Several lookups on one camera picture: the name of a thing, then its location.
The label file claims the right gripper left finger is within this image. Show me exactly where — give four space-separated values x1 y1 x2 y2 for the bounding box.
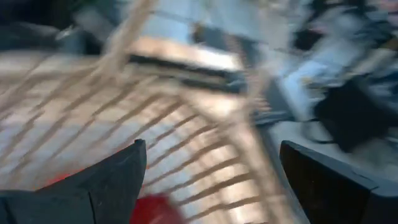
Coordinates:
0 139 147 224

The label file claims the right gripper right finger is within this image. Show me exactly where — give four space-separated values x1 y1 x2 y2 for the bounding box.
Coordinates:
279 139 398 224

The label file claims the woven rope basket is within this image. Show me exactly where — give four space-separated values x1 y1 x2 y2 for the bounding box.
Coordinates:
0 0 299 224

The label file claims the black metal table frame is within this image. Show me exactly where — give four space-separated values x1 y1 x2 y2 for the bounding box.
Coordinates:
127 53 249 96

